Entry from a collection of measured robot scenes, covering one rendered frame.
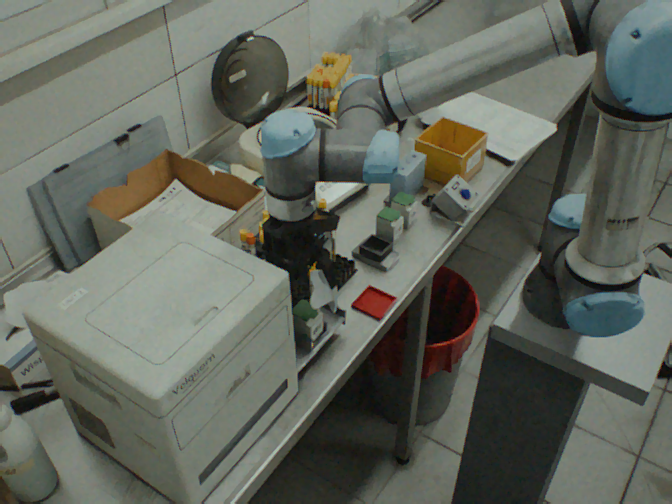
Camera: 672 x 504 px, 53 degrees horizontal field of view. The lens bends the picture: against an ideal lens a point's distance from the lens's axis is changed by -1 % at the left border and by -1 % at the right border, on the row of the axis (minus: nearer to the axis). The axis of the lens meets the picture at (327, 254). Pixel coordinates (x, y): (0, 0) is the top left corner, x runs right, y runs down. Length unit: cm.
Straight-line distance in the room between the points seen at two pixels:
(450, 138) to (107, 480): 113
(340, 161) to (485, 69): 24
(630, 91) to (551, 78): 136
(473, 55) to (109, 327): 63
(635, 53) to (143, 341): 70
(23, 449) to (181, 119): 89
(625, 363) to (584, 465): 101
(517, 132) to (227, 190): 81
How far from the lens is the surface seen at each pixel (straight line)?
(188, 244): 107
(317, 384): 123
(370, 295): 138
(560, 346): 130
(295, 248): 105
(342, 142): 93
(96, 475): 120
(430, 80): 101
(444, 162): 164
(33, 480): 116
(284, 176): 95
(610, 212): 101
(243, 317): 95
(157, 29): 157
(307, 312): 120
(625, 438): 238
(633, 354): 133
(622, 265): 109
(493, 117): 195
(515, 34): 100
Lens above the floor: 186
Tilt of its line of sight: 42 degrees down
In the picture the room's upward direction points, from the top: 1 degrees counter-clockwise
